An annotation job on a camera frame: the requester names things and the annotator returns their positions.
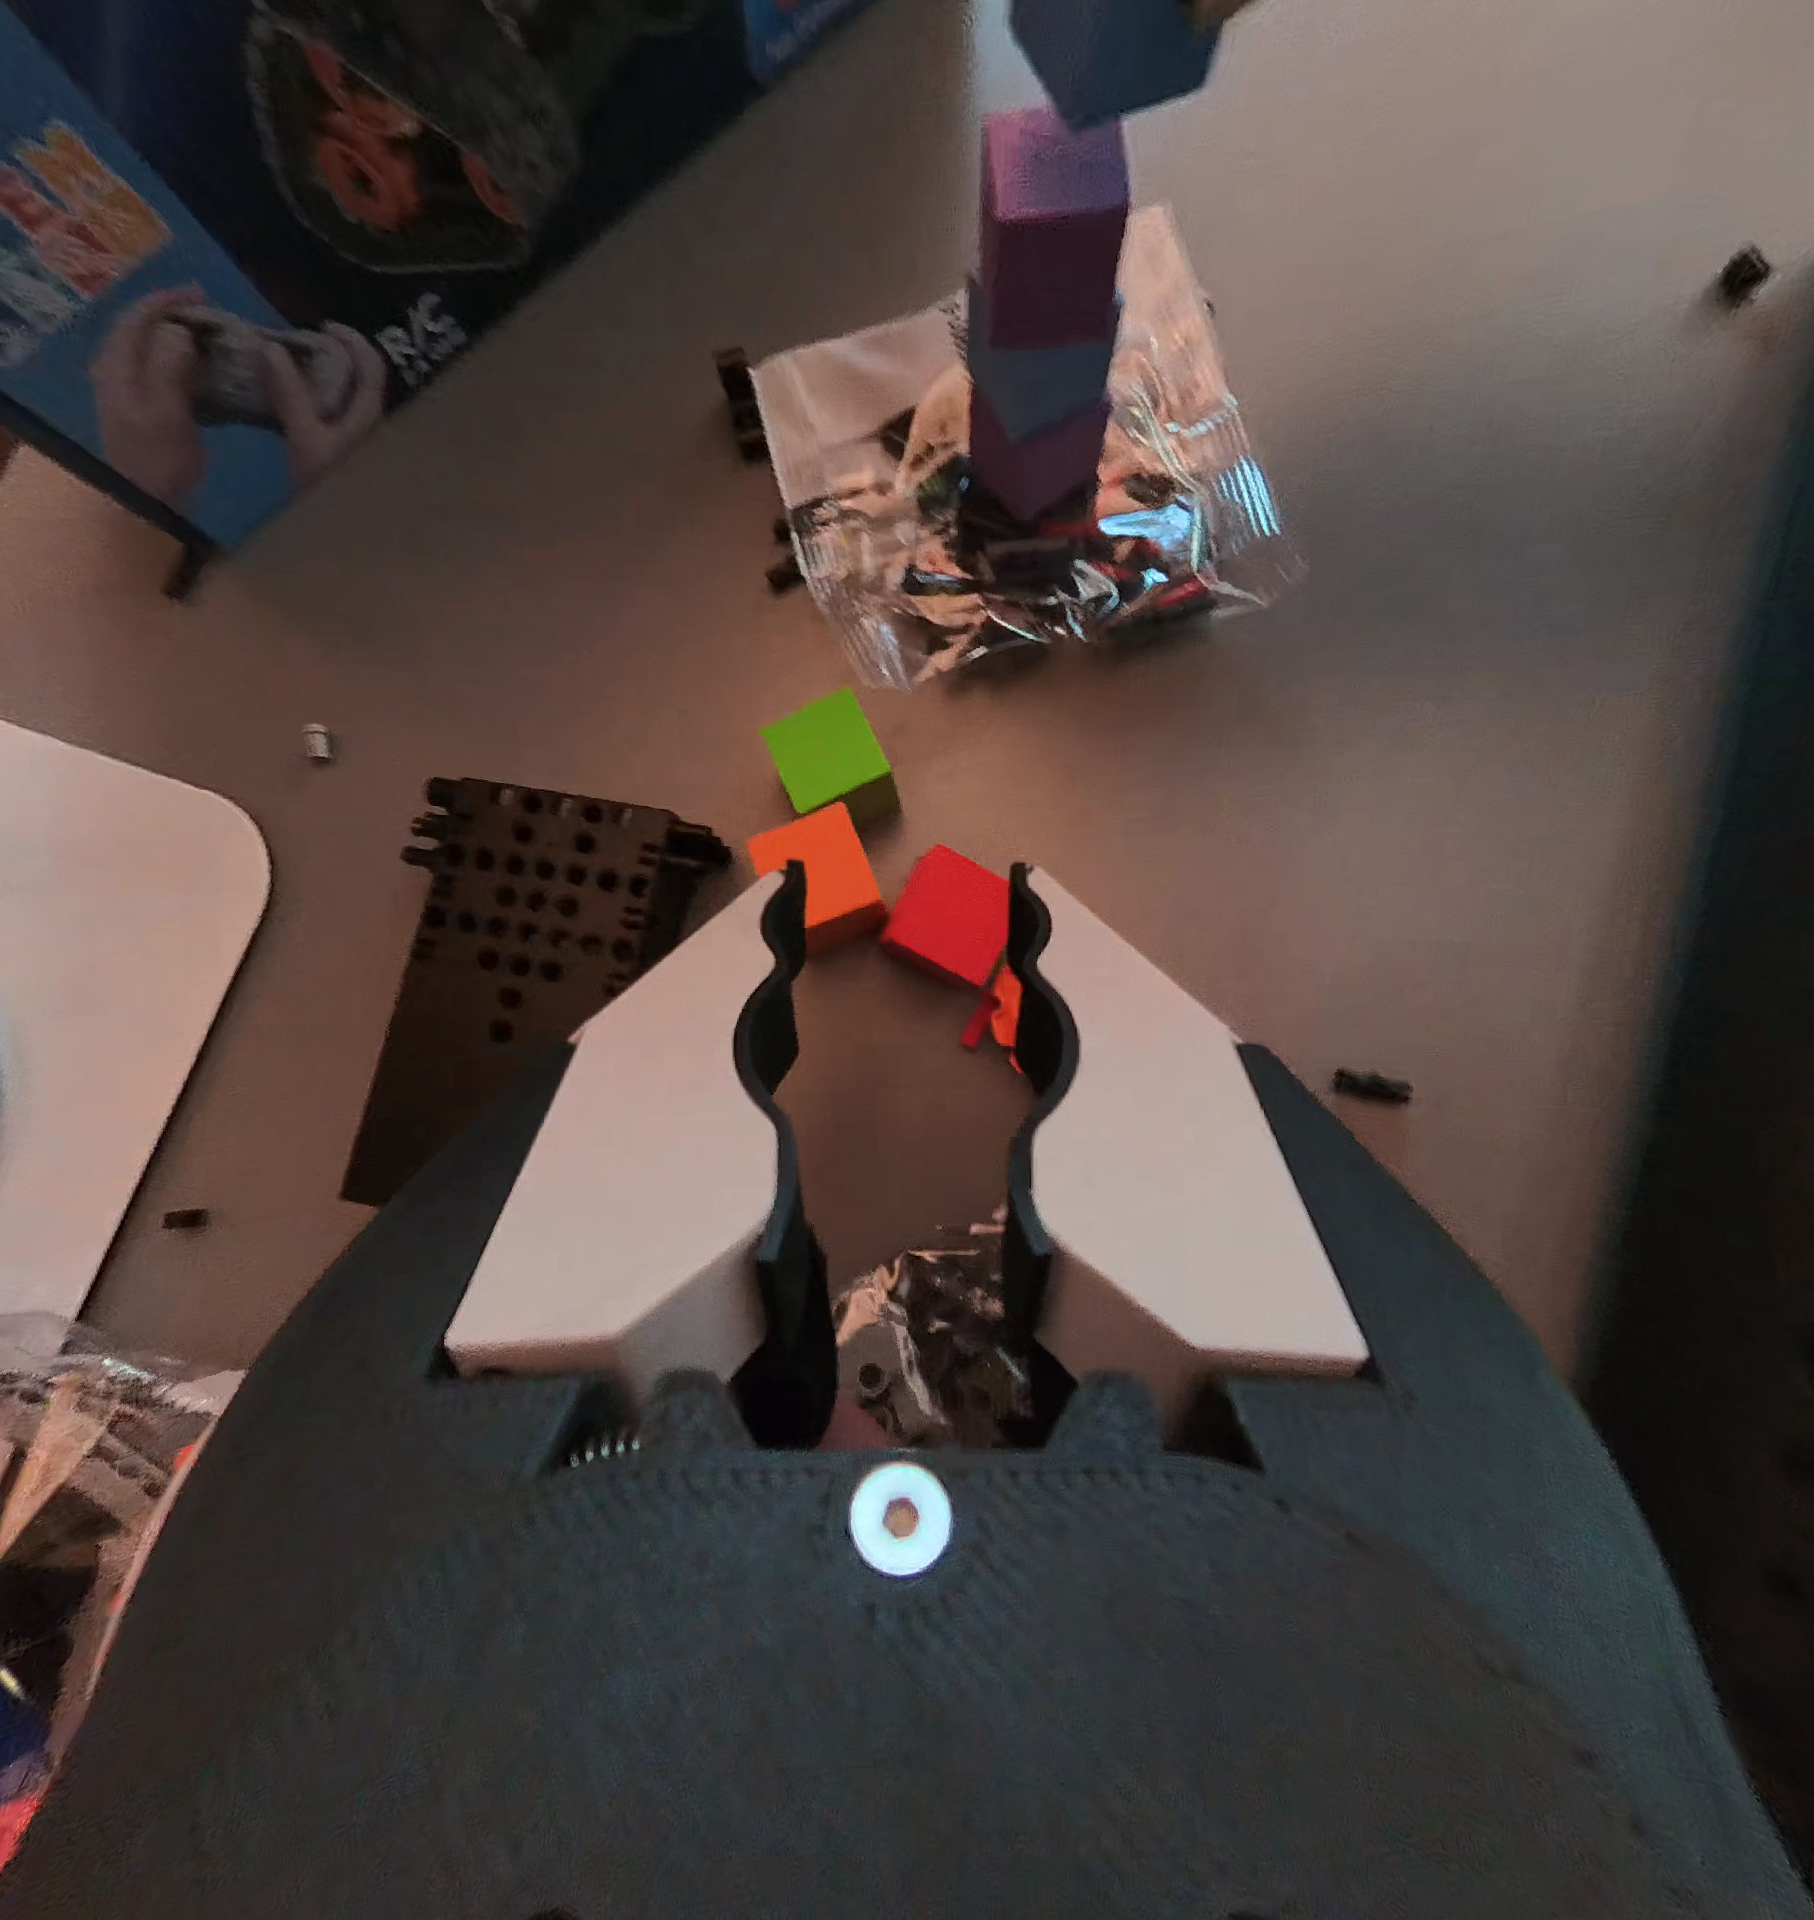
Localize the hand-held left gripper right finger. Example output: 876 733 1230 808
982 866 1373 1420

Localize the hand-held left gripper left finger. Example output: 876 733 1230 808
442 870 841 1432

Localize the red foam cube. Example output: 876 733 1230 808
881 846 1023 996

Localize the orange foam cube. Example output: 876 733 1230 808
747 803 890 952

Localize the green foam cube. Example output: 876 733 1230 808
765 691 903 829

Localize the white label wheels bag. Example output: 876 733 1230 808
0 1307 248 1832

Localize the purple foam cube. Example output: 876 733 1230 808
976 420 1108 519
976 116 1136 347

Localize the light blue foam cube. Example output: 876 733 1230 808
1015 0 1245 129

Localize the grey desk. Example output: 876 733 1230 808
0 0 1814 1562

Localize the clear bag of grey beams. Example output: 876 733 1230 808
827 1212 1035 1450

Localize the black studded baseplate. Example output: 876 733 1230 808
1584 241 1814 1920

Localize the white book stand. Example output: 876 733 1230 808
0 708 274 1322

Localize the silver plastic parts bag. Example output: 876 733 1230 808
759 211 1299 687

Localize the blue robot kit box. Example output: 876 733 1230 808
0 0 881 557

